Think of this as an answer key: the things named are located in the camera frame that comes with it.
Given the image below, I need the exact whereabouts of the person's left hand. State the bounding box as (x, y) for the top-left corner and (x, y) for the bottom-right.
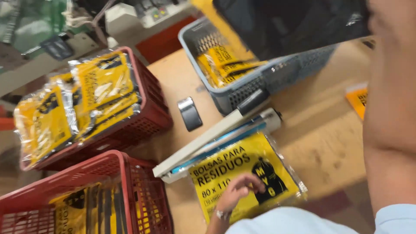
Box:
(216, 173), (266, 213)

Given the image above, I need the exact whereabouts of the person's right hand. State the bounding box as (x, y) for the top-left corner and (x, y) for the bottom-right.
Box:
(367, 0), (395, 38)

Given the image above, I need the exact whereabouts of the yellow waste bag packet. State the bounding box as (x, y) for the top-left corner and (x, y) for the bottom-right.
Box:
(188, 132), (308, 225)

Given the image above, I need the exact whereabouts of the black and yellow bag packet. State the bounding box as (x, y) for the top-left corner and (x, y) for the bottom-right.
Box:
(191, 0), (373, 62)

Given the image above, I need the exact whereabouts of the person's light blue shirt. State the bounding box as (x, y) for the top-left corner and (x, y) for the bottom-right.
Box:
(224, 203), (416, 234)

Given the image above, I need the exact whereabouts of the white impulse heat sealer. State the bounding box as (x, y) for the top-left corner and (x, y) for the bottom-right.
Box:
(153, 88), (283, 184)

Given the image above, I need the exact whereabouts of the grey plastic basket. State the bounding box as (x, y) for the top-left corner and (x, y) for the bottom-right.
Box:
(178, 16), (339, 116)

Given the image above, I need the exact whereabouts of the small grey metal block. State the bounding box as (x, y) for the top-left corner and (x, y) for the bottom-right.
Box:
(177, 96), (203, 132)

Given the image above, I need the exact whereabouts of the red plastic crate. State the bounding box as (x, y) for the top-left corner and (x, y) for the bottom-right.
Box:
(19, 46), (174, 172)
(0, 149), (175, 234)

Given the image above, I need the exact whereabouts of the pile of yellow bag packets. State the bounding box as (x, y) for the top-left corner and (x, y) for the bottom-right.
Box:
(196, 45), (269, 89)

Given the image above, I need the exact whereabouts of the orange bag packet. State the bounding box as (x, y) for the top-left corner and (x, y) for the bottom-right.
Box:
(345, 83), (370, 121)

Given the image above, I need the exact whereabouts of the red panel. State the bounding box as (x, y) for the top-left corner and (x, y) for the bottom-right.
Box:
(135, 16), (199, 64)

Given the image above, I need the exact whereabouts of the row of yellow bag packets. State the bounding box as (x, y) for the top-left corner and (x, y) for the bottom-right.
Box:
(49, 181), (163, 234)

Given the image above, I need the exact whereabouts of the stack of yellow bag packets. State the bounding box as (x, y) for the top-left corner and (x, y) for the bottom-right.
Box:
(68, 51), (142, 143)

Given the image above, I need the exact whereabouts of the large yellow bag packet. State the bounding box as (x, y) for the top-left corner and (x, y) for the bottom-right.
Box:
(14, 73), (79, 167)

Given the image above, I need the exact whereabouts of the dark grey plate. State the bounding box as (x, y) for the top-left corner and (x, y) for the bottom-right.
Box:
(40, 34), (74, 61)

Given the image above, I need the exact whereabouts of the green and white machine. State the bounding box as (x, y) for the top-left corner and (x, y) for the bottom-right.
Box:
(0, 0), (202, 96)

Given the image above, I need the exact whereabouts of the silver wrist bracelet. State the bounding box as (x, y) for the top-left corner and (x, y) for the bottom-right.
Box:
(214, 209), (233, 221)

